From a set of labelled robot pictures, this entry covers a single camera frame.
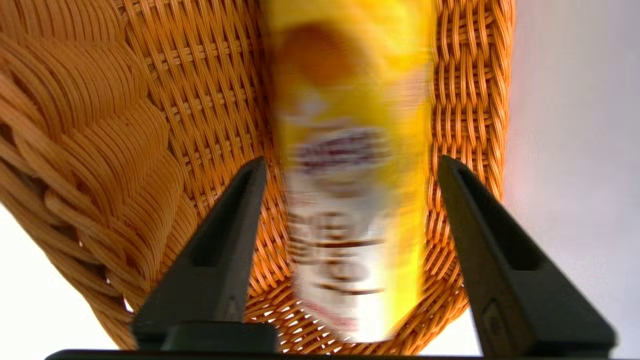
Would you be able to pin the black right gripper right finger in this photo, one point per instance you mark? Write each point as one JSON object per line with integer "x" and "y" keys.
{"x": 510, "y": 290}

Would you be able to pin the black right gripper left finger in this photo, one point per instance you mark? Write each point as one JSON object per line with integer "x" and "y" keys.
{"x": 210, "y": 280}

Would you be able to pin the yellow snack box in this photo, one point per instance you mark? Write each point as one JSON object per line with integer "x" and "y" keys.
{"x": 350, "y": 175}

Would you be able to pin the orange wicker basket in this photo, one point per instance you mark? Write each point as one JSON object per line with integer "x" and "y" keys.
{"x": 150, "y": 125}

